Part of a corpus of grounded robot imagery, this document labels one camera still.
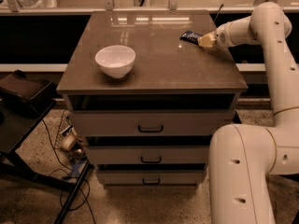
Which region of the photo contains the black floor cable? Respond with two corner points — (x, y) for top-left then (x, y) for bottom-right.
(41, 119), (97, 224)

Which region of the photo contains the white ceramic bowl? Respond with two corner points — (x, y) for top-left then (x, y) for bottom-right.
(94, 45), (135, 78)

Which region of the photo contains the top grey drawer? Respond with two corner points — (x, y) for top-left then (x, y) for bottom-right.
(69, 111), (235, 137)

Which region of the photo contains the black side table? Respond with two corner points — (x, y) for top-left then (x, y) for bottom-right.
(0, 100), (91, 224)

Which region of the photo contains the thin black antenna rod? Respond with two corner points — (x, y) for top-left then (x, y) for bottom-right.
(213, 4), (224, 23)

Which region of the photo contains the blue rxbar blueberry wrapper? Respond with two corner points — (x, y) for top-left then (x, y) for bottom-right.
(180, 30), (202, 45)

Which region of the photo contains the grey drawer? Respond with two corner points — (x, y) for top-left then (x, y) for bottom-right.
(69, 111), (235, 137)
(85, 147), (208, 164)
(96, 171), (206, 186)

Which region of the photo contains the grey three-drawer cabinet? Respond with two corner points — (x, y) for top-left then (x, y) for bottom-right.
(57, 11), (247, 173)

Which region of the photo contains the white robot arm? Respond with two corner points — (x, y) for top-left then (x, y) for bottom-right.
(198, 2), (299, 224)

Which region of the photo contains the bottom grey drawer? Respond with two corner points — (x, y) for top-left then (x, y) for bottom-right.
(96, 171), (206, 186)

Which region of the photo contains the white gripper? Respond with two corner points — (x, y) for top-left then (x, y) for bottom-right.
(197, 26), (233, 48)

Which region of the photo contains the middle grey drawer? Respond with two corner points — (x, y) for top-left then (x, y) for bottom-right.
(85, 147), (208, 164)

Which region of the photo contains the dark bag on table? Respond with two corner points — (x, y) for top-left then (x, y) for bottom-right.
(0, 70), (54, 110)

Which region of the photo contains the tape roll on floor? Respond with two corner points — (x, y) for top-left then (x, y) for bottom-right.
(60, 133), (77, 151)

